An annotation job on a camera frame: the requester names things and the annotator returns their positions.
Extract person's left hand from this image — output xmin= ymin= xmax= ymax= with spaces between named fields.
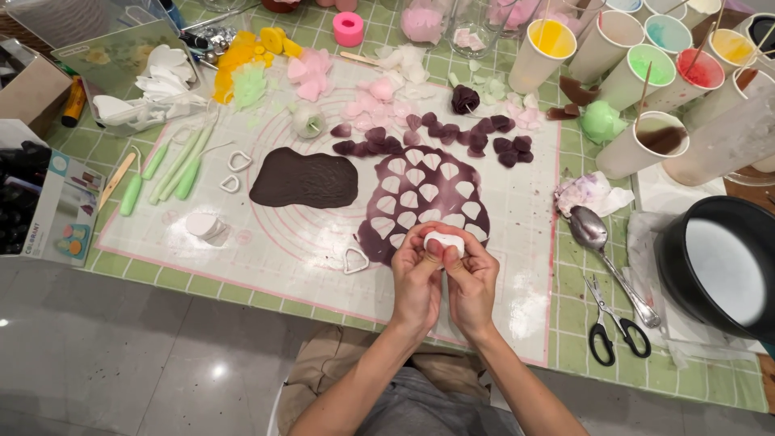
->
xmin=390 ymin=221 xmax=452 ymax=331

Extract person's right hand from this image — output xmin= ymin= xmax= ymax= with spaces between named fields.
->
xmin=434 ymin=227 xmax=502 ymax=341

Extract white petal cutter with wax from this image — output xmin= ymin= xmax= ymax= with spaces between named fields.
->
xmin=423 ymin=232 xmax=466 ymax=259

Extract purple wax sheet with cutouts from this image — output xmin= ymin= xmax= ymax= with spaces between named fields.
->
xmin=356 ymin=145 xmax=491 ymax=267

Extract beige apron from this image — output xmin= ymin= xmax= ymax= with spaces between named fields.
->
xmin=275 ymin=324 xmax=492 ymax=436

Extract grey shorts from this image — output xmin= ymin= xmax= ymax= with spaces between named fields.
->
xmin=354 ymin=366 xmax=529 ymax=436

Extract metal spoon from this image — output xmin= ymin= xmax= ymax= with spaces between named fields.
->
xmin=568 ymin=206 xmax=662 ymax=329

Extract white silicone mat pink lines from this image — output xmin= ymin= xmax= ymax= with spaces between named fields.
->
xmin=94 ymin=51 xmax=561 ymax=368

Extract green checked tablecloth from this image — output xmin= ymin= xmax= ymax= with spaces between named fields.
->
xmin=45 ymin=0 xmax=770 ymax=415

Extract crumpled stained tissue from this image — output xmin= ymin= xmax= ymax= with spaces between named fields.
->
xmin=554 ymin=171 xmax=635 ymax=219

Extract dark brown wax sheet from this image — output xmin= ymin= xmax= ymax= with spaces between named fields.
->
xmin=249 ymin=147 xmax=359 ymax=210

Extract group of purple wax petals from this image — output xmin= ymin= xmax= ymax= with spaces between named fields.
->
xmin=330 ymin=112 xmax=535 ymax=169

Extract pile of pale pink petals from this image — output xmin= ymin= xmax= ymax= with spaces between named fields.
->
xmin=342 ymin=75 xmax=420 ymax=132

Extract dark purple wax rose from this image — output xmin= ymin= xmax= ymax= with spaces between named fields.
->
xmin=451 ymin=85 xmax=481 ymax=116

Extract white wax bud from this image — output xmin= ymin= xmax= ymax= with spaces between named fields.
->
xmin=292 ymin=104 xmax=327 ymax=139

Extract black pot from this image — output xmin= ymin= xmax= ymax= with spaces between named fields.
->
xmin=654 ymin=195 xmax=775 ymax=346

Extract scattered pale green petals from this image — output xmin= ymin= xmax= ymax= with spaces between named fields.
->
xmin=448 ymin=57 xmax=543 ymax=132

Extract light green wax flower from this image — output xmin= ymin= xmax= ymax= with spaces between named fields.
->
xmin=578 ymin=100 xmax=629 ymax=145

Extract white paper sheet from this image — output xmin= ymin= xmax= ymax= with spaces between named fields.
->
xmin=626 ymin=163 xmax=770 ymax=367

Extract stack of white cutters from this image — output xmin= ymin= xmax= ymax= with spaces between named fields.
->
xmin=184 ymin=212 xmax=230 ymax=246

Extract pile of white wax petals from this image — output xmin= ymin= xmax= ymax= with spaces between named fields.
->
xmin=375 ymin=44 xmax=431 ymax=86

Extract pile of pink wax petals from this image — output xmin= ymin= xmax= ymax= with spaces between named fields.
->
xmin=287 ymin=48 xmax=334 ymax=103

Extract melted white wax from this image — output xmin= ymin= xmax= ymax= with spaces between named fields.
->
xmin=685 ymin=218 xmax=767 ymax=328

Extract cluster of paper colour cups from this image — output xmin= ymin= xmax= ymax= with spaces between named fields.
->
xmin=509 ymin=0 xmax=775 ymax=181

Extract clear glass jar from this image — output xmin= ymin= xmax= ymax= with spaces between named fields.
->
xmin=448 ymin=0 xmax=505 ymax=59

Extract pile of light green petals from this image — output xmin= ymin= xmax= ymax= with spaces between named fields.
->
xmin=232 ymin=61 xmax=268 ymax=111

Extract glass jar with pink petals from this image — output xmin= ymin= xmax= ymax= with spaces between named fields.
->
xmin=487 ymin=0 xmax=547 ymax=38
xmin=400 ymin=0 xmax=452 ymax=50

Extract pink silicone mould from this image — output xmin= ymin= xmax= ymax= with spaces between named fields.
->
xmin=332 ymin=11 xmax=365 ymax=48

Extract translucent plastic cup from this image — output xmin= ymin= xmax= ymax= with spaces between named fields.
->
xmin=663 ymin=85 xmax=775 ymax=187

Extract pile of yellow wax petals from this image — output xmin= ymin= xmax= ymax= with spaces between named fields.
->
xmin=212 ymin=27 xmax=304 ymax=105

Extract wooden modelling stick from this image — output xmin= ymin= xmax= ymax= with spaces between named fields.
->
xmin=98 ymin=151 xmax=138 ymax=210

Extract heap of silver metal pieces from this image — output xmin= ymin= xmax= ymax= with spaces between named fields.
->
xmin=193 ymin=24 xmax=238 ymax=64

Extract clear plastic box of cutters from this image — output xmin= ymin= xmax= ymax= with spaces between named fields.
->
xmin=51 ymin=21 xmax=210 ymax=138

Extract colour dye carton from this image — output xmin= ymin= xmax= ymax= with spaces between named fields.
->
xmin=21 ymin=150 xmax=107 ymax=268

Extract black bag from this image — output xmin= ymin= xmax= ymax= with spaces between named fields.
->
xmin=0 ymin=140 xmax=53 ymax=256

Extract brown cardboard box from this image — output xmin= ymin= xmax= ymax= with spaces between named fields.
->
xmin=0 ymin=39 xmax=74 ymax=138

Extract black handled scissors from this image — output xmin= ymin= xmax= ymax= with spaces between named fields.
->
xmin=584 ymin=275 xmax=653 ymax=367

